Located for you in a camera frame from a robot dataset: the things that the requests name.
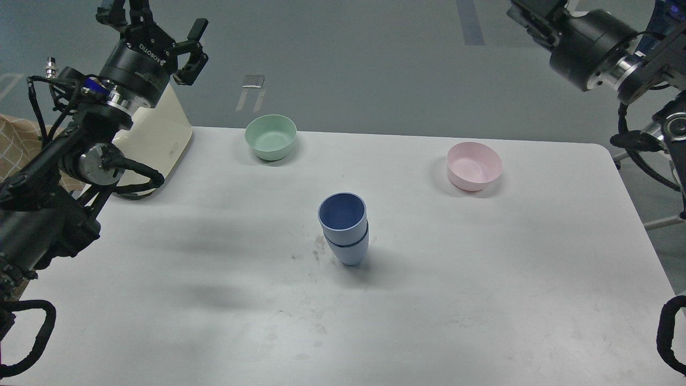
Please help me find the beige checkered cloth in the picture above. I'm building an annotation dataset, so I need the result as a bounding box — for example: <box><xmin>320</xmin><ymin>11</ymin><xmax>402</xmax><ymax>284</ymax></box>
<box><xmin>0</xmin><ymin>114</ymin><xmax>86</xmax><ymax>194</ymax></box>

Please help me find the pink bowl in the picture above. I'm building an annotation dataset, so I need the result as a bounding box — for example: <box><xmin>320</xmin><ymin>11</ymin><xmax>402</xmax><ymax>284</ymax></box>
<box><xmin>446</xmin><ymin>142</ymin><xmax>504</xmax><ymax>191</ymax></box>

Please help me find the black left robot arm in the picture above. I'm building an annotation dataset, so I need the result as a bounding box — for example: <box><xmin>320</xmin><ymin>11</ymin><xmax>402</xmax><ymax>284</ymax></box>
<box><xmin>1</xmin><ymin>1</ymin><xmax>208</xmax><ymax>378</ymax></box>

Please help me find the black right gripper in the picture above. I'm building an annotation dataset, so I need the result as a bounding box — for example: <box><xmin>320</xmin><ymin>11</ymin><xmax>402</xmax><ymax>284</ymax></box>
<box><xmin>507</xmin><ymin>1</ymin><xmax>637</xmax><ymax>91</ymax></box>

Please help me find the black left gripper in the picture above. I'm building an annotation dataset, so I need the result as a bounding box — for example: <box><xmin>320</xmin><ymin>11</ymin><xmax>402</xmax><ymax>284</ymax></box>
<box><xmin>100</xmin><ymin>1</ymin><xmax>209</xmax><ymax>108</ymax></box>

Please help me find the grey floor bracket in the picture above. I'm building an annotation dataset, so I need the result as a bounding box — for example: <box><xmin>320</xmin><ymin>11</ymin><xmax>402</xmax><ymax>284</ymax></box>
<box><xmin>235</xmin><ymin>74</ymin><xmax>266</xmax><ymax>113</ymax></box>

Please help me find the green bowl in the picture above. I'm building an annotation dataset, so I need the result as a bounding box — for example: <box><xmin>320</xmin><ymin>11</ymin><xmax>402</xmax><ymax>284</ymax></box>
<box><xmin>244</xmin><ymin>114</ymin><xmax>298</xmax><ymax>161</ymax></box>

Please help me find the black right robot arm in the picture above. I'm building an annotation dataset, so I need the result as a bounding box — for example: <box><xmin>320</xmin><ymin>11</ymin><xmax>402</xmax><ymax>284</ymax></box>
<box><xmin>508</xmin><ymin>1</ymin><xmax>684</xmax><ymax>195</ymax></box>

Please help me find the blue cup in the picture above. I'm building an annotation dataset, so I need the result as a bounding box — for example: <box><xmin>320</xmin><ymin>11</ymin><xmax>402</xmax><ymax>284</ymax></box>
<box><xmin>321</xmin><ymin>220</ymin><xmax>369</xmax><ymax>266</ymax></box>
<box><xmin>317</xmin><ymin>191</ymin><xmax>368</xmax><ymax>247</ymax></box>

